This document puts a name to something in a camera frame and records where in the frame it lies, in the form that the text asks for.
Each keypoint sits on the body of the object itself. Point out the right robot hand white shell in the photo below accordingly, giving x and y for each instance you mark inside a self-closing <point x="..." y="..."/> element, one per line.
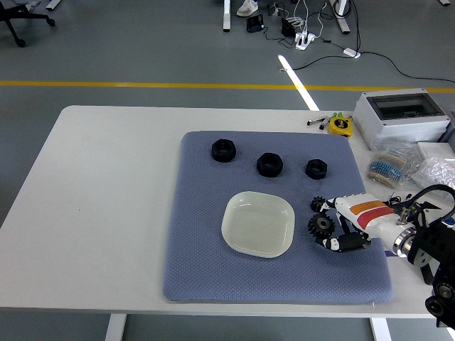
<point x="369" y="216"/>

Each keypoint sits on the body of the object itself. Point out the large black gear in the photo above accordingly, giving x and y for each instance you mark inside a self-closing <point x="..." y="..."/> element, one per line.
<point x="318" y="229"/>

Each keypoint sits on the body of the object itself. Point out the small black gear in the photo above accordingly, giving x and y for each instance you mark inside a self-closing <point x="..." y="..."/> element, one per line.
<point x="316" y="204"/>

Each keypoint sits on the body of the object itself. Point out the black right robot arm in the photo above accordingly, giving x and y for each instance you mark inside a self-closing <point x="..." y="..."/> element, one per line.
<point x="426" y="245"/>

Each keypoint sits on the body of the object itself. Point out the small black hex nut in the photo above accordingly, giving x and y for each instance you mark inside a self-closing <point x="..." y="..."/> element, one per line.
<point x="309" y="174"/>

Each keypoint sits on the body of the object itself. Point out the flat white box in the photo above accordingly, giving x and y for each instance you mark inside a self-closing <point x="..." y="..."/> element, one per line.
<point x="437" y="148"/>

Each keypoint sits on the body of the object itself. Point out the medium black hex nut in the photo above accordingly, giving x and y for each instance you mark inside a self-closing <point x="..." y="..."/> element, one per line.
<point x="261" y="170"/>

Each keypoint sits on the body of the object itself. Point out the large black hex nut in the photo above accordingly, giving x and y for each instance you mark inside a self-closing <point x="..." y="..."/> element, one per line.
<point x="216" y="156"/>

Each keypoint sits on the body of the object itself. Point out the black box with print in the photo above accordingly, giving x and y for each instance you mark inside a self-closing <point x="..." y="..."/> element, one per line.
<point x="255" y="23"/>

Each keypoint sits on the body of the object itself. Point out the purple-edged label sheet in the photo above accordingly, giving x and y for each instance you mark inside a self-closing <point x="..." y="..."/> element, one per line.
<point x="392" y="253"/>

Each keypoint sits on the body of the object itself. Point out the clear plastic parts bag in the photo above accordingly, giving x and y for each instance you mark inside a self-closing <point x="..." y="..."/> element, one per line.
<point x="409" y="156"/>

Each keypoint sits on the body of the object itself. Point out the bubble wrap bag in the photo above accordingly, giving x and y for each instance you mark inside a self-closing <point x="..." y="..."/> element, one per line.
<point x="437" y="170"/>

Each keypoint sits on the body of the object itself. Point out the yellow tape measure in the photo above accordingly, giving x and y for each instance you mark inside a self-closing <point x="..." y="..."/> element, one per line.
<point x="339" y="126"/>

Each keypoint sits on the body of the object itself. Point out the black marker pen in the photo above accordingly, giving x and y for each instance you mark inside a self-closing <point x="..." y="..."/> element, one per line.
<point x="322" y="124"/>

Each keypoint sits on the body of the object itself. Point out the silver pen tool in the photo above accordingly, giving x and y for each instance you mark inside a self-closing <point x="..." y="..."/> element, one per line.
<point x="314" y="121"/>

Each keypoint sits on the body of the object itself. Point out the white square dish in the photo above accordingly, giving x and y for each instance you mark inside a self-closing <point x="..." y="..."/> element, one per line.
<point x="256" y="223"/>

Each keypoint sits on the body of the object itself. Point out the white table leg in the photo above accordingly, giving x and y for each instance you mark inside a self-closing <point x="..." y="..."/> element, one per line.
<point x="115" y="328"/>
<point x="380" y="330"/>

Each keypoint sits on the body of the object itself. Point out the small white adapter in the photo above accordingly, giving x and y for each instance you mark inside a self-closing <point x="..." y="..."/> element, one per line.
<point x="351" y="52"/>

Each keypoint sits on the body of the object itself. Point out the blue-grey padded mat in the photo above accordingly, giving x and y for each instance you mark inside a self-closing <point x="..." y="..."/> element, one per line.
<point x="199" y="248"/>

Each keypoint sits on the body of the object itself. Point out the white power strip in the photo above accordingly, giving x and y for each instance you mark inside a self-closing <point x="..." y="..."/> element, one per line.
<point x="305" y="40"/>

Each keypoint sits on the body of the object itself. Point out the white desk leg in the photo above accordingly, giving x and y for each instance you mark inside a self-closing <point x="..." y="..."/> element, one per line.
<point x="341" y="19"/>
<point x="227" y="17"/>

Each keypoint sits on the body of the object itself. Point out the black power adapter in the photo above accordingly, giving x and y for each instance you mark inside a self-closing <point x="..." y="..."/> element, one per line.
<point x="288" y="27"/>

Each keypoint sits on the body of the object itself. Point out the white shoe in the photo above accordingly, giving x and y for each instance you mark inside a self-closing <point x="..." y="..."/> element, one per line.
<point x="246" y="9"/>

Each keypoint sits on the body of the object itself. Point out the black office chair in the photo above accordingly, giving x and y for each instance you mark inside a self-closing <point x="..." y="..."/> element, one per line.
<point x="14" y="17"/>

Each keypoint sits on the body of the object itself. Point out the grey electrical enclosure box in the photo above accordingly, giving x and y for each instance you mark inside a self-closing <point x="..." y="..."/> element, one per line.
<point x="373" y="120"/>

